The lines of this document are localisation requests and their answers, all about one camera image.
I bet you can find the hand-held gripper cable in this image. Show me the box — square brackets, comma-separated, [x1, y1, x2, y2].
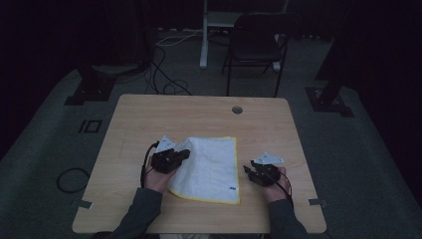
[265, 170, 295, 204]
[139, 140, 161, 189]

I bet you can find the person's right hand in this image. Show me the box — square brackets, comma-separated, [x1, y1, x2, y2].
[263, 166, 289, 204]

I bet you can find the black folding chair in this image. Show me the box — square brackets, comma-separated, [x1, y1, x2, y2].
[221, 12, 303, 98]

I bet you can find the white towel with yellow edge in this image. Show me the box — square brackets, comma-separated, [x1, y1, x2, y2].
[167, 135, 241, 205]

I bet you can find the person's left hand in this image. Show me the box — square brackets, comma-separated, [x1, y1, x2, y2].
[143, 157, 180, 194]

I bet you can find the white desk frame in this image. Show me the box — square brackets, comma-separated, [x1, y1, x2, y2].
[199, 0, 291, 72]

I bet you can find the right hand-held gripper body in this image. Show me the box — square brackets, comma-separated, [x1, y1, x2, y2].
[248, 151, 286, 187]

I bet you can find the right hand-held gripper cable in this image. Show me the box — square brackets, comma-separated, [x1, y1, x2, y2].
[265, 170, 295, 204]

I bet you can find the white floor cable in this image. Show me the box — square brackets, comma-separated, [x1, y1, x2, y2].
[154, 29, 204, 48]

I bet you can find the coiled black cable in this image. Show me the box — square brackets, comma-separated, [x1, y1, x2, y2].
[56, 166, 91, 194]

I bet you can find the black stand with base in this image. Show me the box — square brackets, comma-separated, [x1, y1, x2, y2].
[64, 64, 117, 107]
[304, 0, 355, 119]

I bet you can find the black floor cable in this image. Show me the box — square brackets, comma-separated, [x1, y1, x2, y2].
[144, 44, 193, 97]

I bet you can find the left hand-held gripper cable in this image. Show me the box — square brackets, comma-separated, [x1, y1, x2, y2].
[139, 140, 161, 189]

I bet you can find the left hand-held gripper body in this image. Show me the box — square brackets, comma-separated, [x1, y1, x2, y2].
[150, 134, 183, 174]

